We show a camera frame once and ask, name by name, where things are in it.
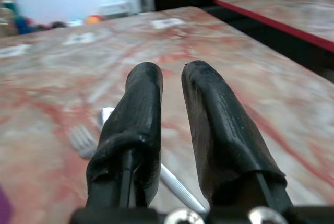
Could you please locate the purple cloth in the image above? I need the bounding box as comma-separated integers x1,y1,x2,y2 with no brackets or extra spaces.
0,184,13,224

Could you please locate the white plastic fork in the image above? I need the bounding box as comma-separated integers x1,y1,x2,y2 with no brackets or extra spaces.
68,125,98,160

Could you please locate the orange ball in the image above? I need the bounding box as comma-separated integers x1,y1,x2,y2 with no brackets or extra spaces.
85,15,101,25

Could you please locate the pile of colourful toys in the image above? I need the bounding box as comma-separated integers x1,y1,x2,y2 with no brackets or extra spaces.
0,0,66,37

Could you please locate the white paper tag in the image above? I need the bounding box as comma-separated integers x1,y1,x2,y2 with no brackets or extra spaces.
151,17,185,29
64,32,98,45

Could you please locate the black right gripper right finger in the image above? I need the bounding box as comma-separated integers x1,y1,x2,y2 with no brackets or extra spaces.
181,60,294,209

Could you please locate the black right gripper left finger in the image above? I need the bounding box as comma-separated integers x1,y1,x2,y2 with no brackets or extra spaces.
86,61,164,209

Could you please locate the white plastic knife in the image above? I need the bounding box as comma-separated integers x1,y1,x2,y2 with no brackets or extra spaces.
100,107,207,213

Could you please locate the white wall box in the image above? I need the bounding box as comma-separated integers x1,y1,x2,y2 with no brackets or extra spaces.
98,2,131,16

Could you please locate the red edged marble table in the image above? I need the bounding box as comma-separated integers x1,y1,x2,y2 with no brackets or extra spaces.
213,0,334,52

